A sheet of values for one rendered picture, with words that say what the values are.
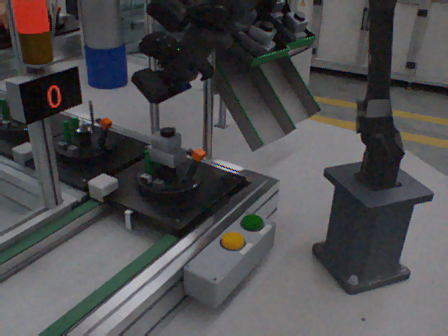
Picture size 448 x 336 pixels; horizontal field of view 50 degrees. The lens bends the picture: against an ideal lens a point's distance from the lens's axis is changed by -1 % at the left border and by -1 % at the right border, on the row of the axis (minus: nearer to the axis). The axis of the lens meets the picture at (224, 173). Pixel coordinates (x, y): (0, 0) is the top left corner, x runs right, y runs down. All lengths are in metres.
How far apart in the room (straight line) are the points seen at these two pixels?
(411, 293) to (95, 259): 0.60
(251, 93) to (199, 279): 0.56
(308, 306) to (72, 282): 0.43
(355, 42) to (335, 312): 4.11
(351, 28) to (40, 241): 4.21
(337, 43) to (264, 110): 3.73
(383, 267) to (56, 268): 0.61
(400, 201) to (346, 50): 4.09
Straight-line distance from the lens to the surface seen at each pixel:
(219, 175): 1.06
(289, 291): 0.95
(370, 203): 0.85
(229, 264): 0.83
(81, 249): 0.96
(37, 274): 0.93
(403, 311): 0.97
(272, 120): 1.21
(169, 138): 0.96
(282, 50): 1.13
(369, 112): 0.84
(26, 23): 0.84
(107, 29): 1.86
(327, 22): 4.90
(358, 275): 0.96
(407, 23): 4.79
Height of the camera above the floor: 1.50
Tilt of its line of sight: 30 degrees down
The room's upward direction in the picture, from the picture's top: 2 degrees clockwise
